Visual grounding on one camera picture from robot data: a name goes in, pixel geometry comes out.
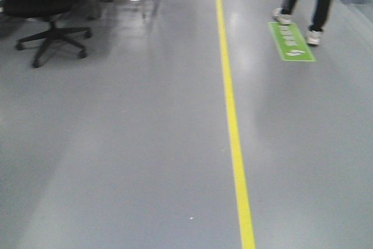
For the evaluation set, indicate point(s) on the green floor sign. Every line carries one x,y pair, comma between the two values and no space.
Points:
290,42

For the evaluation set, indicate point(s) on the yellow floor line tape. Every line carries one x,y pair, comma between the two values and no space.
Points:
240,181

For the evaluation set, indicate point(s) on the black office chair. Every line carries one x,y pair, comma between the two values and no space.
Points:
47,10

